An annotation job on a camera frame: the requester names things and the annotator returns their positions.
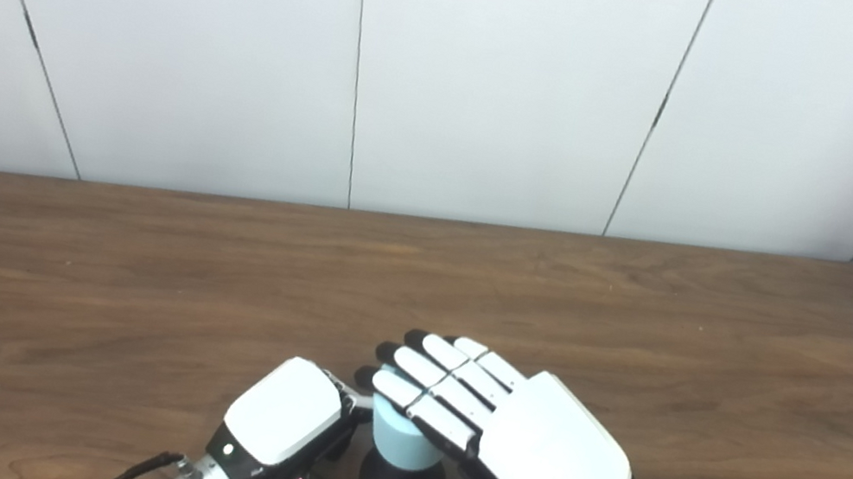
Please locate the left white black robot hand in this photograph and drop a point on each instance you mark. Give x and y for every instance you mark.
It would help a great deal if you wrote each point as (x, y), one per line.
(282, 412)

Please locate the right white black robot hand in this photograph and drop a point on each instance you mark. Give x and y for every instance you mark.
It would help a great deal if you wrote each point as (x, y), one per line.
(554, 464)

